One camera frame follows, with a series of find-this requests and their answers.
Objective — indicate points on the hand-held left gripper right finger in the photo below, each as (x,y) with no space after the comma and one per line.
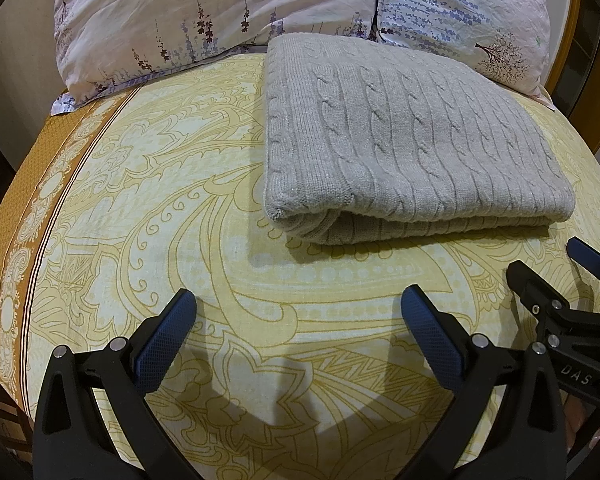
(429,335)

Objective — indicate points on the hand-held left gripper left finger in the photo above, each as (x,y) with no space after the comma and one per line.
(162,340)

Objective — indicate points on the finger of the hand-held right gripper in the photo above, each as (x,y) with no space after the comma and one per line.
(592,260)
(529,290)

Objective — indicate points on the person's right hand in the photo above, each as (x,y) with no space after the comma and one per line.
(577,410)

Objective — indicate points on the yellow paisley bed sheet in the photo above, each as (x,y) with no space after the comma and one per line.
(180,210)

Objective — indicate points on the tree print floral pillow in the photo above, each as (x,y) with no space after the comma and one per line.
(454,5)

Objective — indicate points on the pale floral pillow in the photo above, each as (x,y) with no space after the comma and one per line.
(180,0)

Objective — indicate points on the wooden bed frame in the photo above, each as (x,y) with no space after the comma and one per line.
(572,60)

